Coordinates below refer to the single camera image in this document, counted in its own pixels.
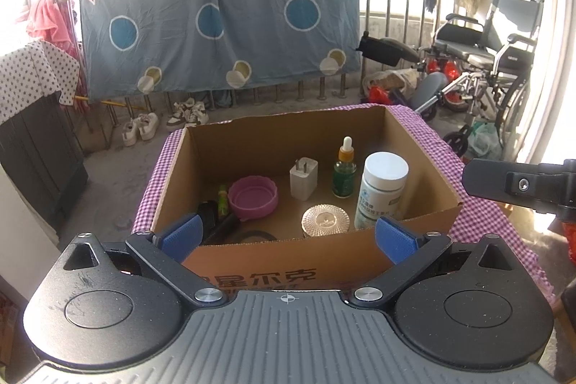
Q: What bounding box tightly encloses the black oval case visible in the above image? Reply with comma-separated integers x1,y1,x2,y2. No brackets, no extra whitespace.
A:
196,200,219,239

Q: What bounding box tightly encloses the black cylinder tube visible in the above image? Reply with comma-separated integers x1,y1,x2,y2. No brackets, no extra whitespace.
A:
202,212,241,245

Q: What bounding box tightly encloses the green lip balm tube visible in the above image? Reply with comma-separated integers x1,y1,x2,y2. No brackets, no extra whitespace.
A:
218,184,229,219

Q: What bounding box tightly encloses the white vitamin bottle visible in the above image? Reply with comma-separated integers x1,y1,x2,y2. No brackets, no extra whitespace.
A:
354,151,409,230

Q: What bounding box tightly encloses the black tape roll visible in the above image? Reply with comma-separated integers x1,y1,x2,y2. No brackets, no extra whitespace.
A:
225,230,277,245

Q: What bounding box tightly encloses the pink plastic lid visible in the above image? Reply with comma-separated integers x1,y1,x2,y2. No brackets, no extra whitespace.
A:
229,175,278,221

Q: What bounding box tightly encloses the green dropper bottle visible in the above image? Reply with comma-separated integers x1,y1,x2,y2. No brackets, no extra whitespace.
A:
332,136,356,199

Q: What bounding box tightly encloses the white charger plug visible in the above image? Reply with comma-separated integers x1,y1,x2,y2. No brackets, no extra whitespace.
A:
290,157,318,202

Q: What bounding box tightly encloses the purple checkered tablecloth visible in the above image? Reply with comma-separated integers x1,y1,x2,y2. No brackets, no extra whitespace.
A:
132,103,558,304

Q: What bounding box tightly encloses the green plastic bag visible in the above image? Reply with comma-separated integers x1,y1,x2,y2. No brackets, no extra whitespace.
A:
468,122,502,161

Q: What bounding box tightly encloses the brown cardboard box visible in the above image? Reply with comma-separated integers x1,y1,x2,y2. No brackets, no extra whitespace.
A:
151,106,463,293

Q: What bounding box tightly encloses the white green sneaker pair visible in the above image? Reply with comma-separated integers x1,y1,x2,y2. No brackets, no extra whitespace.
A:
166,98,209,131

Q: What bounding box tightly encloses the wheelchair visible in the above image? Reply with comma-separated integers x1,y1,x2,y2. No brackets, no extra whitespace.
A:
357,0,545,157

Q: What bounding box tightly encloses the dark cabinet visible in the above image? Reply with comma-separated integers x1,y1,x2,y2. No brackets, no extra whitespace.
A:
1,95,88,231

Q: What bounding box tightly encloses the polka dot white cloth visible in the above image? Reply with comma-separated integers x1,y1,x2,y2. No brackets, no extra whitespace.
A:
0,40,80,124

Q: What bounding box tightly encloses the metal balcony railing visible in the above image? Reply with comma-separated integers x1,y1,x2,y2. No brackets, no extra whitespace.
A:
357,0,447,101

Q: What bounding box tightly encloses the blue patterned bedsheet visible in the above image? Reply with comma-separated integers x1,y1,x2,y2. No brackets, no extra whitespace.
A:
80,0,360,99

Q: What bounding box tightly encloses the pink hanging garment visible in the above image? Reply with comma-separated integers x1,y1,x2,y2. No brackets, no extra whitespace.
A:
23,0,90,113

